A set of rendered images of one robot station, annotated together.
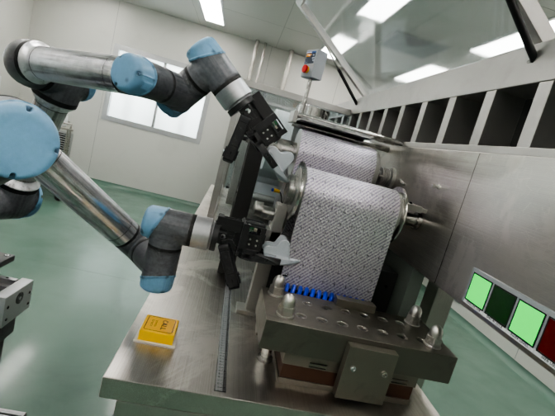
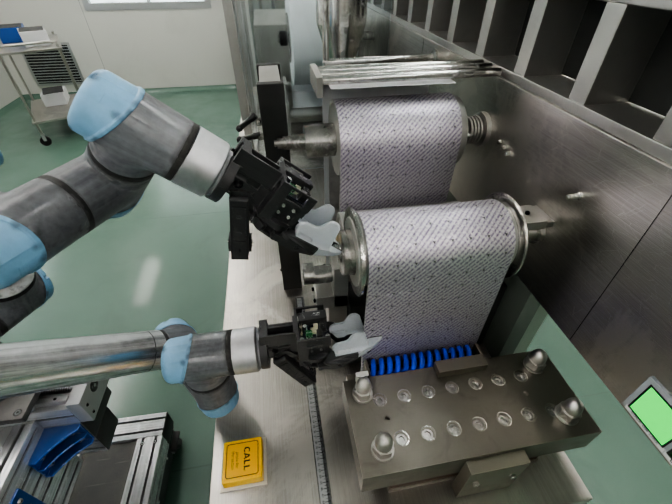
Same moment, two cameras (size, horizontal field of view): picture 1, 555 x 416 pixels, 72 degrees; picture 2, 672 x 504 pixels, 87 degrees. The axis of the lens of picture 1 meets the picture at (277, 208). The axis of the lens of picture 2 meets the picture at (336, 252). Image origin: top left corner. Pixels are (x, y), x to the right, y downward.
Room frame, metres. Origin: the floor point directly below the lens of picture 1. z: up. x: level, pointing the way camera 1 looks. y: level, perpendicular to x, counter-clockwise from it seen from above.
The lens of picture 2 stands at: (0.49, 0.01, 1.63)
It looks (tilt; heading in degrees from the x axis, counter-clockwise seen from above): 40 degrees down; 358
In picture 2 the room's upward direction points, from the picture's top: straight up
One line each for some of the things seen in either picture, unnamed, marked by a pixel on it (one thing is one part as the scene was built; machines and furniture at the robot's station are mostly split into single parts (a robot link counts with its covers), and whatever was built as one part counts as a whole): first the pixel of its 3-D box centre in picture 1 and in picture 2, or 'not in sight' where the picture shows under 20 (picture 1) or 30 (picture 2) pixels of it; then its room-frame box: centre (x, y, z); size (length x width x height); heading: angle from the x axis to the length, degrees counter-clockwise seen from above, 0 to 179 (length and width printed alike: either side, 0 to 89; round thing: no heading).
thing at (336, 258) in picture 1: (334, 262); (427, 323); (0.89, -0.17, 1.11); 0.23 x 0.01 x 0.18; 98
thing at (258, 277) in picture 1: (259, 257); (329, 315); (0.97, 0.01, 1.05); 0.06 x 0.05 x 0.31; 98
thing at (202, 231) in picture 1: (203, 232); (248, 348); (0.85, 0.15, 1.11); 0.08 x 0.05 x 0.08; 8
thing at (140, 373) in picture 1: (257, 236); (314, 176); (1.87, 0.06, 0.88); 2.52 x 0.66 x 0.04; 8
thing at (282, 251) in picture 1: (282, 252); (358, 340); (0.86, -0.04, 1.11); 0.09 x 0.03 x 0.06; 97
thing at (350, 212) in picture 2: (295, 190); (353, 251); (0.94, -0.03, 1.25); 0.15 x 0.01 x 0.15; 8
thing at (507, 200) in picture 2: (391, 215); (498, 235); (0.97, -0.29, 1.25); 0.15 x 0.01 x 0.15; 8
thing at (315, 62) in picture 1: (312, 64); not in sight; (1.48, 0.01, 1.66); 0.07 x 0.07 x 0.10; 34
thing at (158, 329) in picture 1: (158, 329); (243, 461); (0.75, 0.17, 0.91); 0.07 x 0.07 x 0.02; 8
